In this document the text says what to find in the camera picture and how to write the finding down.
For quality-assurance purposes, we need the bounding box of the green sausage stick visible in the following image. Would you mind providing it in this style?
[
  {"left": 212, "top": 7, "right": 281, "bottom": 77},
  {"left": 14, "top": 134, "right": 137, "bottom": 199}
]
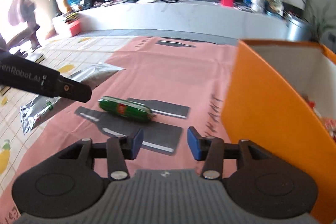
[{"left": 98, "top": 96, "right": 155, "bottom": 122}]

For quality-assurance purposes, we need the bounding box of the silver white snack pouch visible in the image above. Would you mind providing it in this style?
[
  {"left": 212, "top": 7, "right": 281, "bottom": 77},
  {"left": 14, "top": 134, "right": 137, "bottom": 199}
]
[{"left": 20, "top": 64, "right": 123, "bottom": 135}]

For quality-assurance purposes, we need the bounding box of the orange chips packet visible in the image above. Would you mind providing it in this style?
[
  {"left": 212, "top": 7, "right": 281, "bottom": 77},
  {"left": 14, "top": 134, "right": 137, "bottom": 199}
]
[{"left": 301, "top": 93, "right": 336, "bottom": 140}]

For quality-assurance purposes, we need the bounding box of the lemon pattern tablecloth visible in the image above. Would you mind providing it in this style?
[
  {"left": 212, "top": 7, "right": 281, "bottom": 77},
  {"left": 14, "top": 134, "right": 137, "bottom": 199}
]
[{"left": 1, "top": 34, "right": 130, "bottom": 192}]

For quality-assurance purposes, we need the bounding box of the pink paper mat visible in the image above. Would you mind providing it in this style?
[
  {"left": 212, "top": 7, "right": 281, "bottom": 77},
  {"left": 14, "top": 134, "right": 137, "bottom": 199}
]
[{"left": 1, "top": 38, "right": 236, "bottom": 223}]

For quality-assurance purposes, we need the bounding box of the orange cardboard box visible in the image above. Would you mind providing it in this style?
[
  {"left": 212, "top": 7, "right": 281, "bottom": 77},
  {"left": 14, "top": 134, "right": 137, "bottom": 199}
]
[{"left": 222, "top": 40, "right": 335, "bottom": 223}]

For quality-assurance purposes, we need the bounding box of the red box on floor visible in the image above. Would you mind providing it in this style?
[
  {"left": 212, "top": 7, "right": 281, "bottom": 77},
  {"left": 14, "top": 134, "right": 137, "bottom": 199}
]
[{"left": 68, "top": 19, "right": 81, "bottom": 37}]

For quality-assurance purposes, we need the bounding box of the white tv console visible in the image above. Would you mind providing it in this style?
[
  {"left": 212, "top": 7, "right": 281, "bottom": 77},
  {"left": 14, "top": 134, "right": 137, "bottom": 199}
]
[{"left": 79, "top": 1, "right": 288, "bottom": 40}]

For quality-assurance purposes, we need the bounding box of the silver trash bin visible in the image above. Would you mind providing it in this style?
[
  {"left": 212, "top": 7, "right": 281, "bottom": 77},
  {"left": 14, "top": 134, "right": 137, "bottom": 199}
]
[{"left": 286, "top": 14, "right": 311, "bottom": 42}]

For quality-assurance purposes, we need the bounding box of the potted floor plant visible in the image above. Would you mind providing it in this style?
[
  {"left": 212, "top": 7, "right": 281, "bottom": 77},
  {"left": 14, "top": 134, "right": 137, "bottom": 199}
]
[{"left": 302, "top": 0, "right": 335, "bottom": 43}]

